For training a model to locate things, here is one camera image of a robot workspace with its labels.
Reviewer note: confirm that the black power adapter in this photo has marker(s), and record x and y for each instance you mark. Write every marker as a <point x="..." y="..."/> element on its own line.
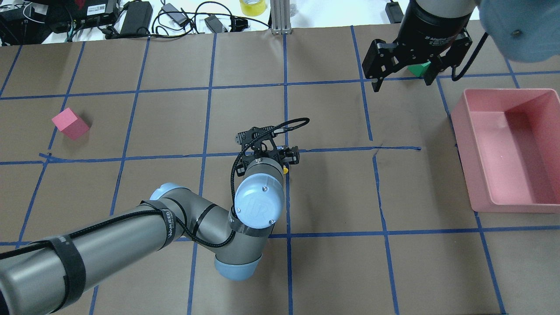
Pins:
<point x="137" y="18"/>

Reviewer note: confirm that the pink cube near centre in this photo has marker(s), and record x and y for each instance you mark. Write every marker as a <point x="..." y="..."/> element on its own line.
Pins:
<point x="70" y="124"/>

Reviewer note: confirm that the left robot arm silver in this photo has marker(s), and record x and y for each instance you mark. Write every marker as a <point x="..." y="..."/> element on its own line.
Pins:
<point x="49" y="275"/>

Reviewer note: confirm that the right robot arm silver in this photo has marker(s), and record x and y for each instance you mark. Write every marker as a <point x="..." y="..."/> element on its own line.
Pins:
<point x="525" y="31"/>

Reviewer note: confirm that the aluminium frame post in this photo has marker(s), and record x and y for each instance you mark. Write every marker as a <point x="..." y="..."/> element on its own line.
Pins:
<point x="280" y="17"/>

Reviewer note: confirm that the yellow tape roll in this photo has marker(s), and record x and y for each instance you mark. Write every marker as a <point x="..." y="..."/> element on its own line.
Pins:
<point x="253" y="8"/>

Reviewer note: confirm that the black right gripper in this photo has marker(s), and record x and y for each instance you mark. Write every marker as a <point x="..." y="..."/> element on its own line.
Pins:
<point x="428" y="27"/>

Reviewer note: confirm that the pink plastic bin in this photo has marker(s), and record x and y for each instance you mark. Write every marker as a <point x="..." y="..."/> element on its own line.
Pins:
<point x="509" y="146"/>

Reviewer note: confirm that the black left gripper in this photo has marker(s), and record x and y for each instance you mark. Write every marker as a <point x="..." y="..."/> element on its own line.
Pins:
<point x="292" y="155"/>

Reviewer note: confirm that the green cube far corner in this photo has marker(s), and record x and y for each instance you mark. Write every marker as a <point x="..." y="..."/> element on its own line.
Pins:
<point x="419" y="70"/>

